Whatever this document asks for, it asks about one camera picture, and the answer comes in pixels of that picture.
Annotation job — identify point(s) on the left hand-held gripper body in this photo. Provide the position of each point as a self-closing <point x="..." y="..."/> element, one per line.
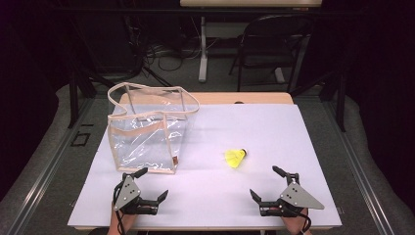
<point x="127" y="194"/>

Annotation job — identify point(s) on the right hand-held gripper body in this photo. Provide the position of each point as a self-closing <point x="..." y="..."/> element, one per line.
<point x="298" y="197"/>

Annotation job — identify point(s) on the clear bag with beige trim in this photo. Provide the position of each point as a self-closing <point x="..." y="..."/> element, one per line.
<point x="147" y="143"/>

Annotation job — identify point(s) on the yellow shuttlecock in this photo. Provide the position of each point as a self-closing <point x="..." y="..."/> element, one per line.
<point x="235" y="157"/>

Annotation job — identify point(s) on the person's right hand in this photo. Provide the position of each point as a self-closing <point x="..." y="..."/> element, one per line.
<point x="296" y="225"/>

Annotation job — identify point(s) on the person's left hand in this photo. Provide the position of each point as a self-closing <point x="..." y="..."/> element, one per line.
<point x="125" y="223"/>

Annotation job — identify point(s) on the white table sheet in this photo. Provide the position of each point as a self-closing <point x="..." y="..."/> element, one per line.
<point x="228" y="196"/>

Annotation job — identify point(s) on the black folding chair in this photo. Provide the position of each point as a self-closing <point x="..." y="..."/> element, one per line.
<point x="277" y="39"/>

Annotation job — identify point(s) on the white desk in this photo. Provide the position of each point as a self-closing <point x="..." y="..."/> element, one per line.
<point x="203" y="49"/>

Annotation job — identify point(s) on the black horizontal metal bar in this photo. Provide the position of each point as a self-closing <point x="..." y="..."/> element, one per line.
<point x="130" y="11"/>

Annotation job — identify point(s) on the metal floor rail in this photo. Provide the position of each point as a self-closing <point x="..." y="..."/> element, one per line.
<point x="47" y="173"/>
<point x="362" y="182"/>

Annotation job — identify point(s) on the black metal stand post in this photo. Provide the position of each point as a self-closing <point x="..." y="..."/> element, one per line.
<point x="73" y="98"/>

